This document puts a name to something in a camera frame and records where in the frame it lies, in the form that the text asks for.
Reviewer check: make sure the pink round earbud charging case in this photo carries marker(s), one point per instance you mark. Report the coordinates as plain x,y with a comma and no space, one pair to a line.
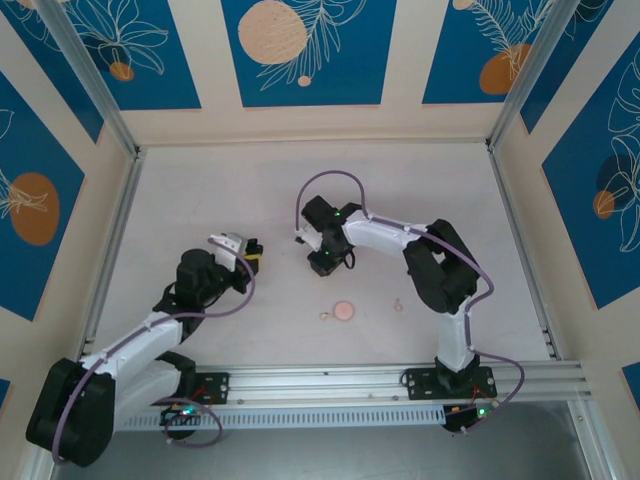
344,310

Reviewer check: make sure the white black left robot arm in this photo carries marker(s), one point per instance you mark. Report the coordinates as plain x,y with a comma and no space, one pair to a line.
140,335

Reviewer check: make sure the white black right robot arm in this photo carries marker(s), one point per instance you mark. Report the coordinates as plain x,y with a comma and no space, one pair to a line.
380,232

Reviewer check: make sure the left controller board green light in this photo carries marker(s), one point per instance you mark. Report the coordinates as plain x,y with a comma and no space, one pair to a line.
182,414

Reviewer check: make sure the controller board green light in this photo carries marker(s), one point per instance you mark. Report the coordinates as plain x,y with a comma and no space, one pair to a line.
182,414
470,416

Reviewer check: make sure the grey metal sheet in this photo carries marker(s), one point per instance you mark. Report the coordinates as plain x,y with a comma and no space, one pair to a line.
325,455

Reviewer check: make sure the right controller board green light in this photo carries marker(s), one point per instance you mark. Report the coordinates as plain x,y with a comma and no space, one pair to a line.
470,416

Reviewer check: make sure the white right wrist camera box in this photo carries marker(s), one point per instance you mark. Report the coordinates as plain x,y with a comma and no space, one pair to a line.
307,239

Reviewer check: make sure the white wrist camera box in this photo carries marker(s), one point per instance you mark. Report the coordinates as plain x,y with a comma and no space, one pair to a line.
230,242
307,239

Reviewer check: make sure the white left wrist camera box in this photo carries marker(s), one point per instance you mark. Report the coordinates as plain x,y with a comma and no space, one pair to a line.
230,242

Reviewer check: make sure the aluminium left side rail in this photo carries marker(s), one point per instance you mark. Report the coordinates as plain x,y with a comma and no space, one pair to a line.
122,220

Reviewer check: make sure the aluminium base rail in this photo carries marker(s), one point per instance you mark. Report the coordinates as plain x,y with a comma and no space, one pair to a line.
325,382

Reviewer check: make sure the aluminium right side rail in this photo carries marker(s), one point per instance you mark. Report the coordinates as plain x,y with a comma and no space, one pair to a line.
520,240

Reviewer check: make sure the aluminium left frame post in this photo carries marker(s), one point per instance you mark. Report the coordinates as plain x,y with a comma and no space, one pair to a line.
95,85

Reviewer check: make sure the aluminium frame post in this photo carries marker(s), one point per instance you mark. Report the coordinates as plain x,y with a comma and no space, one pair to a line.
530,75
95,85

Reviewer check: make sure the aluminium right frame post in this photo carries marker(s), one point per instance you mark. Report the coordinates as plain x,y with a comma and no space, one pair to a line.
530,75

